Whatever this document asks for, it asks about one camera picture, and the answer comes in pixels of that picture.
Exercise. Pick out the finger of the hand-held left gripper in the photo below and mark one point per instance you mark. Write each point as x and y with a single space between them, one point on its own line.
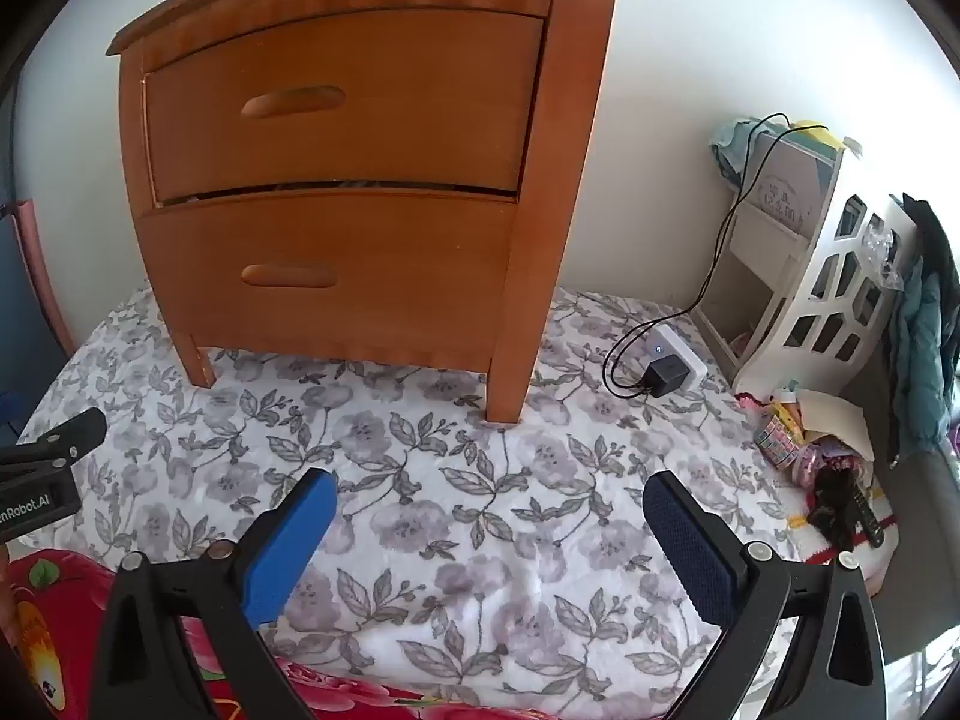
67 439

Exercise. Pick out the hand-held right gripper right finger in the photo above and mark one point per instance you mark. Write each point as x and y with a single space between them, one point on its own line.
686 547

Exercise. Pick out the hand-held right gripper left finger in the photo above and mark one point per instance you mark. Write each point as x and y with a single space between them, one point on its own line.
289 547

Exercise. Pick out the wooden drawer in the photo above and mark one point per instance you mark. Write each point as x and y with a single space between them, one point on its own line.
420 112
420 270

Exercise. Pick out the red floral blanket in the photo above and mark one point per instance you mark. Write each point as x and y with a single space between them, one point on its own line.
60 615

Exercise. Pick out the black plush toy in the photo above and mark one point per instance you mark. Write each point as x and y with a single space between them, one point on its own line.
829 506

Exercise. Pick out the pile of colourful toys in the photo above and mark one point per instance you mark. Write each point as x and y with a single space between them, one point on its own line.
787 439

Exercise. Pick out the black charger adapter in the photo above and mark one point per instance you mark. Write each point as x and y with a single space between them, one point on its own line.
666 376

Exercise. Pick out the pink board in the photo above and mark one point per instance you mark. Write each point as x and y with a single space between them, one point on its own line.
41 262

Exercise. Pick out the grey floral blanket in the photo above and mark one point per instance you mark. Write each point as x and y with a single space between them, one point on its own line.
465 510

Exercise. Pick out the black remote control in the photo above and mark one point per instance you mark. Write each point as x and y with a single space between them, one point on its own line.
868 517

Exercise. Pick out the white red crochet mat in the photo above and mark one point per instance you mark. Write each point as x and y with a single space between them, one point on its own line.
881 540

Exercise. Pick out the cream paper sheet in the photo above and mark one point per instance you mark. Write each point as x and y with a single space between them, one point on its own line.
836 420

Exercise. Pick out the white power strip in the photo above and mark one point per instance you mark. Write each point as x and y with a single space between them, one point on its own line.
679 349

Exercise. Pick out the white lattice shelf rack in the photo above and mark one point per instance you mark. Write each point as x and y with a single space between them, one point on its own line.
806 300

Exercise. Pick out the teal jacket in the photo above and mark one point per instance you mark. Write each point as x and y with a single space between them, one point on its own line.
922 360

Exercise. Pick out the clear plastic bag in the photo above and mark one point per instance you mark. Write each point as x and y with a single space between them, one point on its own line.
883 251

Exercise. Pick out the grey printed box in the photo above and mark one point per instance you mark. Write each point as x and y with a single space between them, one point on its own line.
791 180

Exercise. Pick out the wooden nightstand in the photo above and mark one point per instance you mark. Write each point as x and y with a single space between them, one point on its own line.
570 165

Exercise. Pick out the teal cloth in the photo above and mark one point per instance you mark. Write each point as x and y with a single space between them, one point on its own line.
731 150

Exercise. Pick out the yellow sponge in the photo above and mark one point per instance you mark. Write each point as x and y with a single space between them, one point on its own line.
814 129

